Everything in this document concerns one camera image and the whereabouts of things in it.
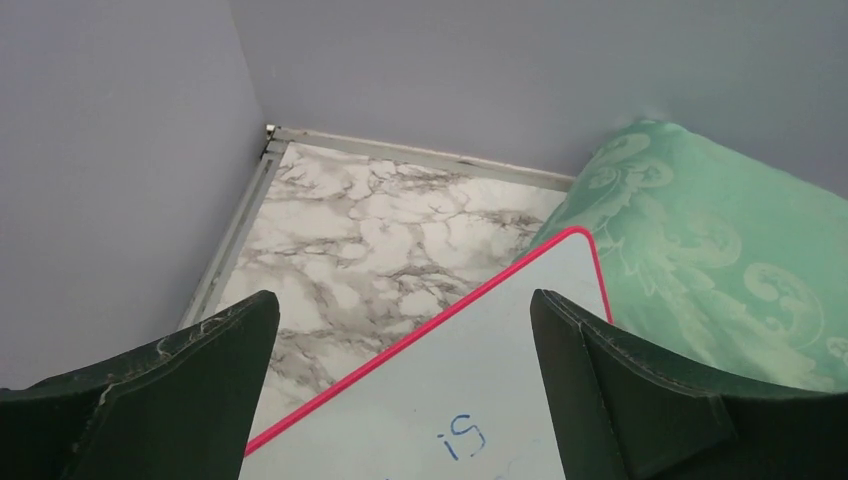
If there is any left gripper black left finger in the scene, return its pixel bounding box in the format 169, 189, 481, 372
1, 290, 280, 479

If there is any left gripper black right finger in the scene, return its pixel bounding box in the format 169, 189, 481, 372
530, 290, 847, 479

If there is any green patterned pillowcase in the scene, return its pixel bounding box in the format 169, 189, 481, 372
531, 120, 847, 392

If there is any pink framed whiteboard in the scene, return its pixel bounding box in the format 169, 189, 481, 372
240, 227, 611, 480

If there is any aluminium table edge frame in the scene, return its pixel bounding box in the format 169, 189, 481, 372
177, 123, 576, 331

